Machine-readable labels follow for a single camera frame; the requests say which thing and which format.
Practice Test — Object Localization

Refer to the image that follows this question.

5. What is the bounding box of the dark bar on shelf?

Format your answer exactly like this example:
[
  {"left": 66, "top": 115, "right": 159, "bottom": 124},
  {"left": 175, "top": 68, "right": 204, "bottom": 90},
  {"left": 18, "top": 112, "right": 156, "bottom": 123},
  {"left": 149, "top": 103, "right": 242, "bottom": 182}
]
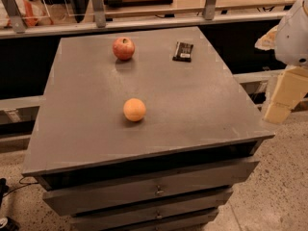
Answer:
[{"left": 104, "top": 0, "right": 173, "bottom": 8}]

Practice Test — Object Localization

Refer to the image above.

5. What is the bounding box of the dark can on floor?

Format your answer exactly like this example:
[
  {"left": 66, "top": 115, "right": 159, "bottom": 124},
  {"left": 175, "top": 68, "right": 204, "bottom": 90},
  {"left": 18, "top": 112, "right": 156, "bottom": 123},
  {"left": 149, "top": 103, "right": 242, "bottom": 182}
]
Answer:
[{"left": 0, "top": 217, "right": 19, "bottom": 231}]

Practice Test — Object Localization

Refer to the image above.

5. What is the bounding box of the grey drawer cabinet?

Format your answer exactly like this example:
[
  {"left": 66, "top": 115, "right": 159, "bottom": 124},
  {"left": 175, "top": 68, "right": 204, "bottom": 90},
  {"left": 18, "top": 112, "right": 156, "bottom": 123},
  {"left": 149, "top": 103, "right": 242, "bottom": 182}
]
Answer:
[{"left": 23, "top": 27, "right": 272, "bottom": 231}]

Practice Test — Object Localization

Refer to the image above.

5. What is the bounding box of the orange fruit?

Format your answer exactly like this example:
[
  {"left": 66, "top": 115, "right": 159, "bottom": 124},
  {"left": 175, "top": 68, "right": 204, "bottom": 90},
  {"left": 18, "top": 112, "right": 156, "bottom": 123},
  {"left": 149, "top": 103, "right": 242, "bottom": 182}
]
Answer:
[{"left": 123, "top": 98, "right": 146, "bottom": 122}]

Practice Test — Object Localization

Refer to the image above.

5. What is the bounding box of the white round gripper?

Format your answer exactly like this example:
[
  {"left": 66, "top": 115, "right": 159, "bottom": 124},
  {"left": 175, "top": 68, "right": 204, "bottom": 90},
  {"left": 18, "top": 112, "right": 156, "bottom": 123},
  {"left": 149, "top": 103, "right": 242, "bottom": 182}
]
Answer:
[{"left": 255, "top": 0, "right": 308, "bottom": 124}]

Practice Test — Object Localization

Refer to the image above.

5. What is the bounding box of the black snack packet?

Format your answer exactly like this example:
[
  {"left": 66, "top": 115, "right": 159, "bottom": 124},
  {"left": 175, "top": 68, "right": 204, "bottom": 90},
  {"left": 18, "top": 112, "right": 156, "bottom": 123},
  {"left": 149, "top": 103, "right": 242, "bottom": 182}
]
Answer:
[{"left": 172, "top": 41, "right": 193, "bottom": 63}]

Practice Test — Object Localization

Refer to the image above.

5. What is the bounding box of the black cable on floor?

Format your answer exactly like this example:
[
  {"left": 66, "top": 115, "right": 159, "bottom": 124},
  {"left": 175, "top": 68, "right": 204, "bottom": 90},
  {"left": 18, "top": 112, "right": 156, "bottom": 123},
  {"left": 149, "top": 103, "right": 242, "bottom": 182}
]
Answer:
[{"left": 3, "top": 176, "right": 39, "bottom": 198}]

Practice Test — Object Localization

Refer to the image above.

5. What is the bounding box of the orange white plastic bag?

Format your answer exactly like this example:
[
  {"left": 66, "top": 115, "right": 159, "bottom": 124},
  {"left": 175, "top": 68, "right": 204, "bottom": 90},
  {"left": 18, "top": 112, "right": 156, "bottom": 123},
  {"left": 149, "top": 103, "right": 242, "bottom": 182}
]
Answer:
[{"left": 0, "top": 0, "right": 53, "bottom": 28}]

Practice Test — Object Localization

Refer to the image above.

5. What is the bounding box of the metal railing frame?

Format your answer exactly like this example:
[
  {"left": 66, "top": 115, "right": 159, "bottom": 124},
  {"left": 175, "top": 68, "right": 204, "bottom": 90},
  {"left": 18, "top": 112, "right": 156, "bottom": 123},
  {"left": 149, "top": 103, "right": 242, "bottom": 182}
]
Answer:
[{"left": 0, "top": 0, "right": 296, "bottom": 39}]

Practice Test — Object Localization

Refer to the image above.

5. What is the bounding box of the red apple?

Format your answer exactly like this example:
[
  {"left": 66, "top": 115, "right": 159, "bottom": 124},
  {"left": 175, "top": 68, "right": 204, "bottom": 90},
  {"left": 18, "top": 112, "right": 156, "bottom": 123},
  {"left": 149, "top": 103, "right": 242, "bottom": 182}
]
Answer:
[{"left": 113, "top": 38, "right": 135, "bottom": 61}]

